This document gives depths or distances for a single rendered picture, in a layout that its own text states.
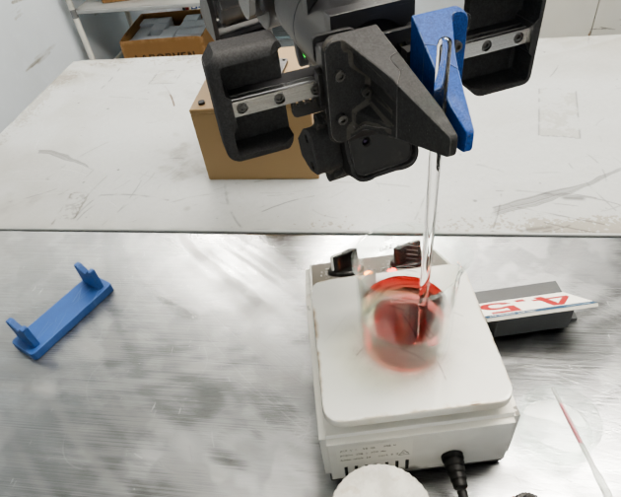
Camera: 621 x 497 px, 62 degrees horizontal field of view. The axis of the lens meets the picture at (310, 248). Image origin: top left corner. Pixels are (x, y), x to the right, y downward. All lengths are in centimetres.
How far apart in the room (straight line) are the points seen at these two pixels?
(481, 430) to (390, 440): 6
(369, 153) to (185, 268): 30
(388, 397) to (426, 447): 5
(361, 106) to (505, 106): 53
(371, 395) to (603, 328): 25
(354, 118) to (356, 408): 18
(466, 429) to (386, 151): 18
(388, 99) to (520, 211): 37
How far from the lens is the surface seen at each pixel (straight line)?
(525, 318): 47
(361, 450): 36
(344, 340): 37
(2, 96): 226
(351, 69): 27
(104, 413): 49
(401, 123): 25
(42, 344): 56
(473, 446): 39
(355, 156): 33
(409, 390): 35
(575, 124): 77
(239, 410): 45
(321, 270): 47
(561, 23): 286
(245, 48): 26
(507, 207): 61
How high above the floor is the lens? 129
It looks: 44 degrees down
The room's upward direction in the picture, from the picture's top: 8 degrees counter-clockwise
